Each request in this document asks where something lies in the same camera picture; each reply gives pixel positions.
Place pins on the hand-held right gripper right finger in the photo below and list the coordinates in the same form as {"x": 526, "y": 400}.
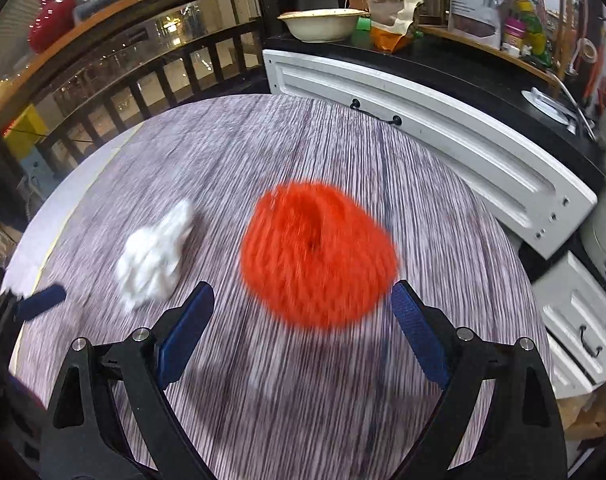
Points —
{"x": 420, "y": 340}

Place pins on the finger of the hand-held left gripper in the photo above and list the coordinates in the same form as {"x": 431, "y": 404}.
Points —
{"x": 38, "y": 301}

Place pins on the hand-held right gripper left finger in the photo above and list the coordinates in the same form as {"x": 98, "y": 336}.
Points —
{"x": 183, "y": 340}

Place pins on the white tissue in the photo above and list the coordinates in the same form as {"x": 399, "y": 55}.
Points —
{"x": 153, "y": 260}

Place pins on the orange foam net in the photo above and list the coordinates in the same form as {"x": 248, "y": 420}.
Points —
{"x": 318, "y": 255}

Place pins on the brown cardboard piece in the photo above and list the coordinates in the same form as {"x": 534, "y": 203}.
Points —
{"x": 590, "y": 415}

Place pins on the purple striped tablecloth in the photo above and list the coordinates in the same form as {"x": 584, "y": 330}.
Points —
{"x": 283, "y": 135}

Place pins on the white flat device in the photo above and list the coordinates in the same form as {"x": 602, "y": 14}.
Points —
{"x": 548, "y": 105}

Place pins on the red vase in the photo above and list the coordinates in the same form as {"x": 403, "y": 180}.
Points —
{"x": 50, "y": 20}

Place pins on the wooden shelf rack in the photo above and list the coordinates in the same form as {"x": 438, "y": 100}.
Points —
{"x": 483, "y": 45}

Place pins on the cluster of small colourful bottles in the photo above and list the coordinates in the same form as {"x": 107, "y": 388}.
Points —
{"x": 528, "y": 30}

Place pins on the cream enamel bowl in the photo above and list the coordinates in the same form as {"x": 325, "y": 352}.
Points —
{"x": 323, "y": 25}

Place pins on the beige snack bag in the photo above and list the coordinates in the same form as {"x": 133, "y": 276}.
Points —
{"x": 398, "y": 5}

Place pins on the clear pouch dark contents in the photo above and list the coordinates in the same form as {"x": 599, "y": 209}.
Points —
{"x": 478, "y": 0}

